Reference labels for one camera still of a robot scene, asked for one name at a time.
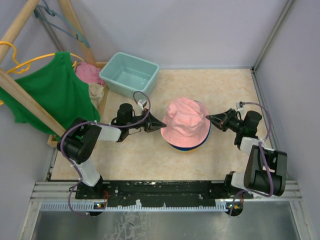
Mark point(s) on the aluminium rail frame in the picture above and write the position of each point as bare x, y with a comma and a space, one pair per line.
60, 196

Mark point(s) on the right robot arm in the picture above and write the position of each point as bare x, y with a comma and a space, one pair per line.
266, 169

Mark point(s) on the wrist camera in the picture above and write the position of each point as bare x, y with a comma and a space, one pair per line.
142, 104
240, 107

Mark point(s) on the wooden clothes rack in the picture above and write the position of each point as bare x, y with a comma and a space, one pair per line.
9, 84

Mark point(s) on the pink hat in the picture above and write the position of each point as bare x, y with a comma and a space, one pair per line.
186, 122

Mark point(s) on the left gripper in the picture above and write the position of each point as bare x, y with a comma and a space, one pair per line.
152, 124

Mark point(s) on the dark blue bucket hat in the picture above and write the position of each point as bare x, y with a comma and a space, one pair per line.
206, 140

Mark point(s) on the orange bucket hat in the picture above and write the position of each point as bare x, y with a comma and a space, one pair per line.
186, 150

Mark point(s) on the green shirt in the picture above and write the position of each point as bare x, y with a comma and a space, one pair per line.
58, 90

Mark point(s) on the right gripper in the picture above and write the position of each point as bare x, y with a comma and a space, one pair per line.
221, 121

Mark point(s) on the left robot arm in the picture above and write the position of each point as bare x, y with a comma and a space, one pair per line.
78, 144

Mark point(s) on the pink cloth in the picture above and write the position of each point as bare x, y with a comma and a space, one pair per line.
89, 74

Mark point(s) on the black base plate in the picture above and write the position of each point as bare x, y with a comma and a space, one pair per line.
125, 193

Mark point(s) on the light teal plastic bin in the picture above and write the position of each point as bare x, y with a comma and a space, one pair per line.
125, 74

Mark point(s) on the yellow hanger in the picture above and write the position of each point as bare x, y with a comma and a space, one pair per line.
21, 68

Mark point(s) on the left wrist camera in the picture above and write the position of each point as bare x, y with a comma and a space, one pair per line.
142, 104

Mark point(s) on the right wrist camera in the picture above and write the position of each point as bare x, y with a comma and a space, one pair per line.
240, 107

